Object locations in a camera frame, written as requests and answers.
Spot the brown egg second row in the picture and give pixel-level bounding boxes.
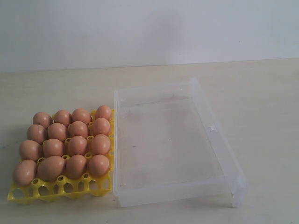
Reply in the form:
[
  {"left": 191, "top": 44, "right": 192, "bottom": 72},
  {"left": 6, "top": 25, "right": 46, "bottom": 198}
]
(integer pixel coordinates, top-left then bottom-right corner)
[
  {"left": 91, "top": 134, "right": 111, "bottom": 155},
  {"left": 43, "top": 139, "right": 65, "bottom": 158}
]

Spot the brown egg placed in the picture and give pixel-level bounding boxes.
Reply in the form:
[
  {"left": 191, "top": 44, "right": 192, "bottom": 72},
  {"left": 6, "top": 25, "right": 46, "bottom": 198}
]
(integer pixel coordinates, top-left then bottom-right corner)
[
  {"left": 32, "top": 112, "right": 53, "bottom": 129},
  {"left": 71, "top": 108, "right": 92, "bottom": 125},
  {"left": 53, "top": 110, "right": 72, "bottom": 126}
]

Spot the yellow plastic egg tray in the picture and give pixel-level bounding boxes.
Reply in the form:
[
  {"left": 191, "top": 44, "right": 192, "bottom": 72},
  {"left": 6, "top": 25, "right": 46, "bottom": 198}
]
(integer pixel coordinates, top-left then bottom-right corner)
[{"left": 7, "top": 109, "right": 114, "bottom": 204}]

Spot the brown egg column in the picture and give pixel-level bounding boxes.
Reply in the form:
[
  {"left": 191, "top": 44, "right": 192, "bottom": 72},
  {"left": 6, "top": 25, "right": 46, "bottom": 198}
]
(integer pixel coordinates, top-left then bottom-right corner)
[{"left": 12, "top": 160, "right": 37, "bottom": 186}]

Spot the clear plastic container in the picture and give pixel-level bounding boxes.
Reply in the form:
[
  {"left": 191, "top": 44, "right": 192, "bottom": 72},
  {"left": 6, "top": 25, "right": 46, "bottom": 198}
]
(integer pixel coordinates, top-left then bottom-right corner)
[{"left": 113, "top": 78, "right": 247, "bottom": 208}]

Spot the brown egg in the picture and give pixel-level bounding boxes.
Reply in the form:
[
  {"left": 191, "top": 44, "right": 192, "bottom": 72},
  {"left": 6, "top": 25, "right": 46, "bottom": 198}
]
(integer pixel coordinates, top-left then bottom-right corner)
[
  {"left": 27, "top": 124, "right": 48, "bottom": 144},
  {"left": 48, "top": 123, "right": 69, "bottom": 142},
  {"left": 68, "top": 121, "right": 89, "bottom": 139},
  {"left": 88, "top": 154, "right": 110, "bottom": 177},
  {"left": 37, "top": 156, "right": 65, "bottom": 182},
  {"left": 67, "top": 136, "right": 88, "bottom": 156},
  {"left": 66, "top": 154, "right": 87, "bottom": 179},
  {"left": 19, "top": 140, "right": 43, "bottom": 161},
  {"left": 92, "top": 118, "right": 111, "bottom": 136}
]

